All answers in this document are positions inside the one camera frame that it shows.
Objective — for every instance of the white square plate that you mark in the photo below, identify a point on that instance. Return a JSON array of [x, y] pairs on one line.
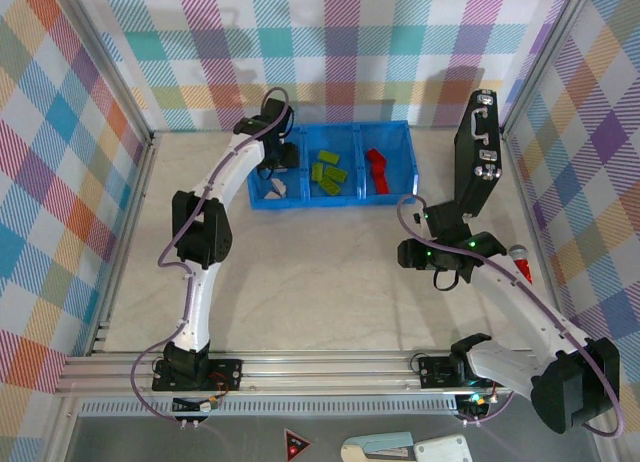
[[442, 449]]

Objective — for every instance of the aluminium frame post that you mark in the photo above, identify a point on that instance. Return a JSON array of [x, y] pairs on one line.
[[112, 67], [545, 57]]

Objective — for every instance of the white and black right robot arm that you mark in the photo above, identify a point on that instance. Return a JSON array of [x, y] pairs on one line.
[[525, 302]]

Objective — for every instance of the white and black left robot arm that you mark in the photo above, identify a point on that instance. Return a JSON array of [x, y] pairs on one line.
[[235, 167]]

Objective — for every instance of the red long lego brick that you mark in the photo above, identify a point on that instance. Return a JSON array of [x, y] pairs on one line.
[[375, 157], [382, 185]]

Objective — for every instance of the slotted metal strip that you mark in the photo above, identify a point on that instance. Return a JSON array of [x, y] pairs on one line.
[[325, 407]]

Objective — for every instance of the blue three-compartment bin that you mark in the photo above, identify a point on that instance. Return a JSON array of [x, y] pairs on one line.
[[400, 152]]

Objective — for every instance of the green long lego brick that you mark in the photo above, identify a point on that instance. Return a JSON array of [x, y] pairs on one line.
[[316, 171], [329, 185], [336, 174], [328, 156]]

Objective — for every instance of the black red triangle sticker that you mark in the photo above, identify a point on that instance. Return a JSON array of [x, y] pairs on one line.
[[295, 447]]

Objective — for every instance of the light blue stapler-like device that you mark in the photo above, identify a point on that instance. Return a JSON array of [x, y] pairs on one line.
[[385, 442]]

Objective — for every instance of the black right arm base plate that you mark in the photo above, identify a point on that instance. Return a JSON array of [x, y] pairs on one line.
[[435, 372]]

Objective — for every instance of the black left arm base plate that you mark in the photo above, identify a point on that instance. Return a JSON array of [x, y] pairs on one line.
[[227, 374]]

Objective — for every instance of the small controller board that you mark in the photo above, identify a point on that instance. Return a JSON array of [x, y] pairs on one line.
[[475, 403], [197, 406]]

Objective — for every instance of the aluminium side rail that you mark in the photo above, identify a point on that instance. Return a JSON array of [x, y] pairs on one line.
[[137, 197]]

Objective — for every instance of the red object with grey cap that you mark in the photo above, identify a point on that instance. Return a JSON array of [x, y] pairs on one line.
[[523, 266]]

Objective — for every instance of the aluminium front rail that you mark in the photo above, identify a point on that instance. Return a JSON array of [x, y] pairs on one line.
[[325, 374]]

